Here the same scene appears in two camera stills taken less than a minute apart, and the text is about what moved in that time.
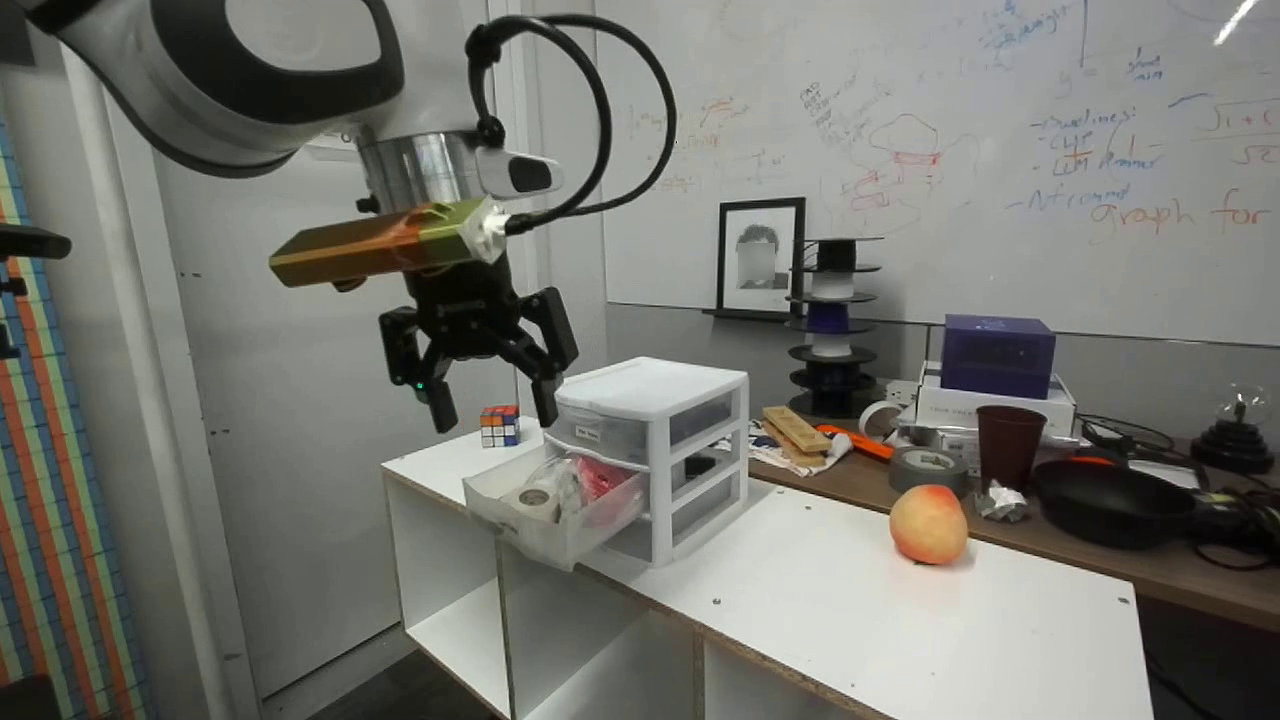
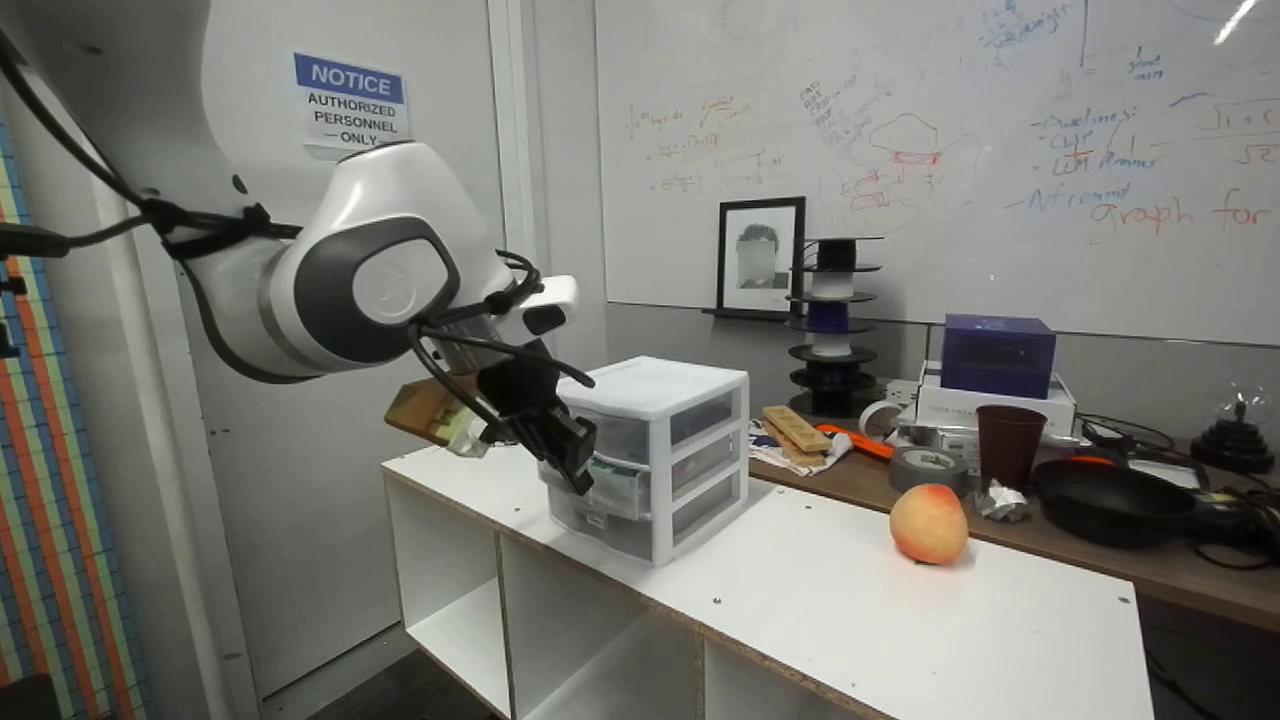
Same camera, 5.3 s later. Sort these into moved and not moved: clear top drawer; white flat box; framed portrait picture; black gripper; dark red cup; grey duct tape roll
Moved: clear top drawer; black gripper
Not moved: framed portrait picture; grey duct tape roll; dark red cup; white flat box
